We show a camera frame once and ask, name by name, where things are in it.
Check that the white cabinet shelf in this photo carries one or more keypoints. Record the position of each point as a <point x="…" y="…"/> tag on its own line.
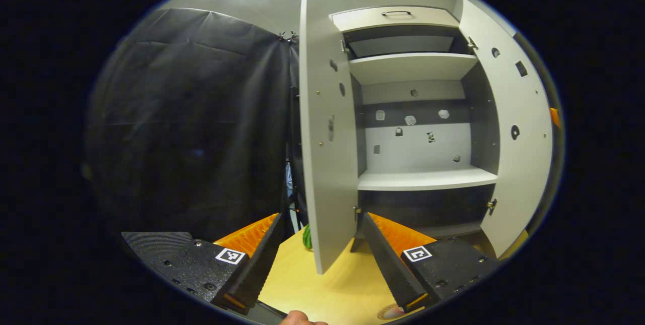
<point x="423" y="179"/>
<point x="408" y="68"/>

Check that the white cabinet door calendar sticker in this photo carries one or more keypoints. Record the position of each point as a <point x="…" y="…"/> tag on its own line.
<point x="524" y="174"/>

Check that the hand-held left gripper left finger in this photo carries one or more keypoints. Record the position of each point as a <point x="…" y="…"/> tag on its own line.
<point x="259" y="264"/>

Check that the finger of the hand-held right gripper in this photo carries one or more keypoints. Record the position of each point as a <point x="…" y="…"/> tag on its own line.
<point x="555" y="117"/>

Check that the white cabinet door camera sticker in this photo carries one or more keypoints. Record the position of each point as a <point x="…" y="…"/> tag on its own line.
<point x="327" y="189"/>

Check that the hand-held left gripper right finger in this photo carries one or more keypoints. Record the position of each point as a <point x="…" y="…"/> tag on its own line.
<point x="388" y="269"/>

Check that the green striped watermelon toy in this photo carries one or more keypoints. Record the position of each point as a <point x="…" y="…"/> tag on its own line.
<point x="307" y="238"/>

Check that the round coaster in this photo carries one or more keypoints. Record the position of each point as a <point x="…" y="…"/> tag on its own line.
<point x="389" y="311"/>

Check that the grey and white cabinet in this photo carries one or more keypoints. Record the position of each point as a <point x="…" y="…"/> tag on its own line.
<point x="403" y="156"/>

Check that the white cabinet drawer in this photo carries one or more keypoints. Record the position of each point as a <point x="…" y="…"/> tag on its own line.
<point x="428" y="20"/>

